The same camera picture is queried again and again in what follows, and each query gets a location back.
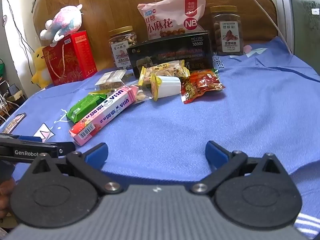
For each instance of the red snack packet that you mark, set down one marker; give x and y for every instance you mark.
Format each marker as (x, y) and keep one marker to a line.
(202, 85)

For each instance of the smartphone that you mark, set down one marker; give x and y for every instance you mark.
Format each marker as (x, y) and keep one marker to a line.
(13, 123)

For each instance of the yellow duck plush toy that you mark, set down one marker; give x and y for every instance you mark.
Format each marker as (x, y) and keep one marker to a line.
(41, 70)

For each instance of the white cup yellow lid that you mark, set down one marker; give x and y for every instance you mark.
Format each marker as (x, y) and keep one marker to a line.
(168, 86)

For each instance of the glass cabinet door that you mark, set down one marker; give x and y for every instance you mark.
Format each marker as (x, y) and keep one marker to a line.
(302, 25)

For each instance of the beige power strip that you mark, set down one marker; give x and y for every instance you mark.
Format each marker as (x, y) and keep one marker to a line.
(15, 95)

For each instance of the green snack packet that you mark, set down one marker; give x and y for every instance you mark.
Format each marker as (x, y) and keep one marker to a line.
(85, 106)

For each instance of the pink snack bag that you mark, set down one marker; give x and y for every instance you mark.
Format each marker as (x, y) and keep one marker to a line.
(170, 15)

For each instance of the yellow-edged nut packet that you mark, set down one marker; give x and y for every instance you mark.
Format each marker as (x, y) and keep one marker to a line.
(165, 70)

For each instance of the wooden headboard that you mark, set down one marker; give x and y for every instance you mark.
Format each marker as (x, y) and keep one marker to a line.
(112, 5)

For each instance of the pink white plush toy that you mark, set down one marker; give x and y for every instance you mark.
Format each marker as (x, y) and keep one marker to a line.
(66, 20)

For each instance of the green yellow foil packet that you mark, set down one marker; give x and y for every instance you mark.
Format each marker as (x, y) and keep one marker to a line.
(100, 93)

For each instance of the person's left hand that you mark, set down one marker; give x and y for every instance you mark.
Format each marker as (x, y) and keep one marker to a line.
(4, 197)

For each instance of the clear nut jar white label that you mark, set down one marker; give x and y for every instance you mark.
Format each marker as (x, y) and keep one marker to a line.
(122, 47)

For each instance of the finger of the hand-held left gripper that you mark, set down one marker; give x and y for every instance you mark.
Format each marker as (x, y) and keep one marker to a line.
(30, 139)

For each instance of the blue bed sheet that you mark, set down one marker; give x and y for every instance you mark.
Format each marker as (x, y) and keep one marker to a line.
(175, 125)

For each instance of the clear nut jar brown label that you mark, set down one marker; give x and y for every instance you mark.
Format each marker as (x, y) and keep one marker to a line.
(227, 30)

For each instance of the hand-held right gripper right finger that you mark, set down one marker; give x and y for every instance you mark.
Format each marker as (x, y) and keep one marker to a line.
(217, 155)

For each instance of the red gift box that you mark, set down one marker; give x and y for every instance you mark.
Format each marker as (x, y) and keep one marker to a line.
(70, 57)

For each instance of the long pink candy box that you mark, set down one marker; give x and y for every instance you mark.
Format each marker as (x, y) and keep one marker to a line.
(105, 112)

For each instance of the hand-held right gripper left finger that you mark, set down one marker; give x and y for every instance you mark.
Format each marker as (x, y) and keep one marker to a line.
(96, 155)

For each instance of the small clear nut packet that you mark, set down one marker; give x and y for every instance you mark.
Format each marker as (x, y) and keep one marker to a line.
(141, 95)

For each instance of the clear snack bar packet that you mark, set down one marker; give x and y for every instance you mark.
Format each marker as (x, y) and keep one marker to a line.
(111, 80)

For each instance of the black cardboard box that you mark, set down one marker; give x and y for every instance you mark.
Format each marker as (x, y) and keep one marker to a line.
(170, 50)

